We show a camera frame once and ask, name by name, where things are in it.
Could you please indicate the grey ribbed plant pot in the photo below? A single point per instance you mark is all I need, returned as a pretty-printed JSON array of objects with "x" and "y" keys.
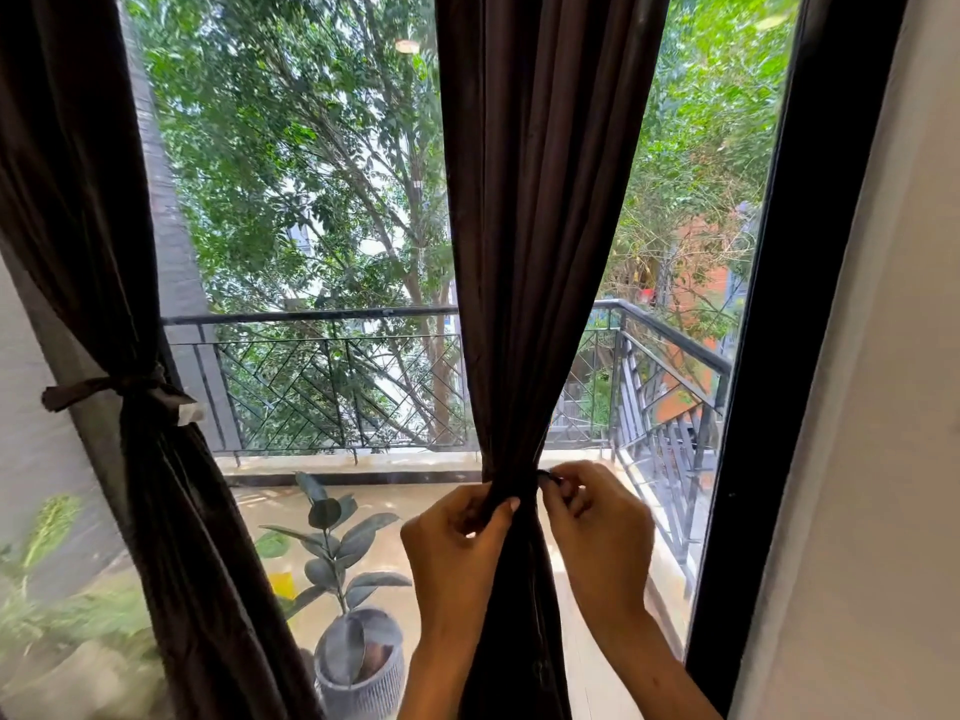
[{"x": 360, "y": 697}]

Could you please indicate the dark brown curtain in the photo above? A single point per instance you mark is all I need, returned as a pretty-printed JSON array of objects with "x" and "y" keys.
[
  {"x": 75, "y": 179},
  {"x": 540, "y": 179}
]

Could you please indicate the dark green rubber plant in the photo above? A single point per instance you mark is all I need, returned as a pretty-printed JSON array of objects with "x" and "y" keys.
[{"x": 326, "y": 513}]

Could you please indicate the black metal balcony railing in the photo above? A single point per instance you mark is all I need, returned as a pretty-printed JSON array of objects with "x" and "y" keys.
[{"x": 300, "y": 316}]

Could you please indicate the person's left forearm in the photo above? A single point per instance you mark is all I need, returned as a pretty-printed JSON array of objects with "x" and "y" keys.
[{"x": 431, "y": 686}]

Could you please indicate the person's left hand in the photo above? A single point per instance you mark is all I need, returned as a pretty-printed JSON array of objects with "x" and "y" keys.
[{"x": 450, "y": 569}]

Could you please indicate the green trees outside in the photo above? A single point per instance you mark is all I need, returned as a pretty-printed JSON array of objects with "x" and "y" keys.
[{"x": 300, "y": 142}]

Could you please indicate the dark brown curtain tie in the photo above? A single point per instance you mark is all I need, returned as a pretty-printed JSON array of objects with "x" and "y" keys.
[
  {"x": 550, "y": 476},
  {"x": 75, "y": 389}
]

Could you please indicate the paper notices on window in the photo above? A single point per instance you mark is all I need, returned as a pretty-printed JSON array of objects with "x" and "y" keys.
[{"x": 180, "y": 254}]

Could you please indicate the large green plant leaves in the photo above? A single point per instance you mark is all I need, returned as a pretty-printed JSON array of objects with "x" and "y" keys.
[{"x": 52, "y": 524}]

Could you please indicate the person's right hand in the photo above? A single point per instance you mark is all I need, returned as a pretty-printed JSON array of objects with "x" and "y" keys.
[{"x": 607, "y": 547}]

